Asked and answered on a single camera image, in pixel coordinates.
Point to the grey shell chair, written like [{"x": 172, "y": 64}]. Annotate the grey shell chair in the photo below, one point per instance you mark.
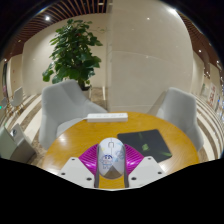
[
  {"x": 63, "y": 106},
  {"x": 180, "y": 111}
]

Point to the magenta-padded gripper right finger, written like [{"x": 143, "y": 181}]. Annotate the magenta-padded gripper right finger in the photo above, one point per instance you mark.
[{"x": 146, "y": 170}]

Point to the small grey wooden-legged chair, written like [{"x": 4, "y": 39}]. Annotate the small grey wooden-legged chair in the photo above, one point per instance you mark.
[
  {"x": 17, "y": 96},
  {"x": 3, "y": 102}
]

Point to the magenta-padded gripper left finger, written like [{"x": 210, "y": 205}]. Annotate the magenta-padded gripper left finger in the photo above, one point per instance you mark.
[{"x": 76, "y": 170}]

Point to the white printed computer mouse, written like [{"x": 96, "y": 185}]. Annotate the white printed computer mouse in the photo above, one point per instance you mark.
[{"x": 111, "y": 155}]

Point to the large green potted plant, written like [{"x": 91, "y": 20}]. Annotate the large green potted plant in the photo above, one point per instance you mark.
[{"x": 71, "y": 53}]

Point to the black square mouse pad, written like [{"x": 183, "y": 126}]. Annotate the black square mouse pad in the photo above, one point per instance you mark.
[{"x": 150, "y": 141}]

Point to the ceiling spot lights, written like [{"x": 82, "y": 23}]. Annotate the ceiling spot lights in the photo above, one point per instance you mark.
[{"x": 47, "y": 18}]

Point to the white power strip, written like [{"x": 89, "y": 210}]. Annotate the white power strip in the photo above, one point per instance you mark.
[{"x": 107, "y": 117}]

